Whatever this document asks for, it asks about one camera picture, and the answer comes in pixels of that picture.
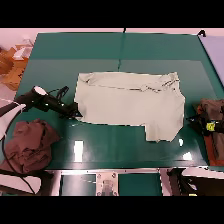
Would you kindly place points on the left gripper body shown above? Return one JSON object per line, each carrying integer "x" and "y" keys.
{"x": 67, "y": 110}

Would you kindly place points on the pale green T-shirt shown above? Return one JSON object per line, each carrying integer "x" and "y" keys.
{"x": 133, "y": 106}

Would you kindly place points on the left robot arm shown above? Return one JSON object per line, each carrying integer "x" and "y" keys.
{"x": 37, "y": 97}

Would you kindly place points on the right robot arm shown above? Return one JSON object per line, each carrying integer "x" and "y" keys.
{"x": 204, "y": 124}

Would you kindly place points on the brown garment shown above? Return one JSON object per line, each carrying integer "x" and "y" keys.
{"x": 31, "y": 146}

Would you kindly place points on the brown cardboard box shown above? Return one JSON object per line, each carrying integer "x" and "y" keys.
{"x": 13, "y": 75}

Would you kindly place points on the grey-brown garment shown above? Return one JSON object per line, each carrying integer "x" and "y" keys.
{"x": 210, "y": 106}

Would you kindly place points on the rust-brown garment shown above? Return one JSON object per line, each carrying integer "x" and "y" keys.
{"x": 215, "y": 150}

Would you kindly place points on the silver frame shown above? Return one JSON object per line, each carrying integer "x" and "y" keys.
{"x": 107, "y": 181}

